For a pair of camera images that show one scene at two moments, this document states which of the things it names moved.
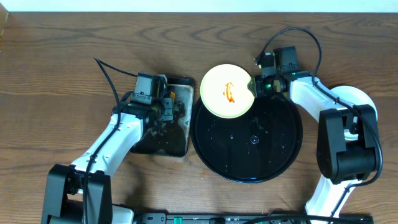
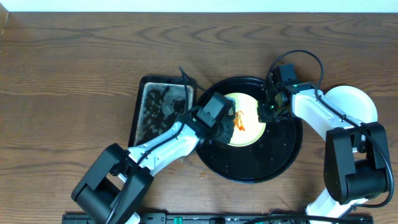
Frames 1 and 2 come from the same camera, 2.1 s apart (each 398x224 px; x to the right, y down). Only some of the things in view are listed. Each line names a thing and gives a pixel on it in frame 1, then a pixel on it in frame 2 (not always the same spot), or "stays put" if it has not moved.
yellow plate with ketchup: (224, 91) -> (247, 129)
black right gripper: (259, 92) -> (263, 115)
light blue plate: (356, 96) stays put
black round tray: (261, 145) stays put
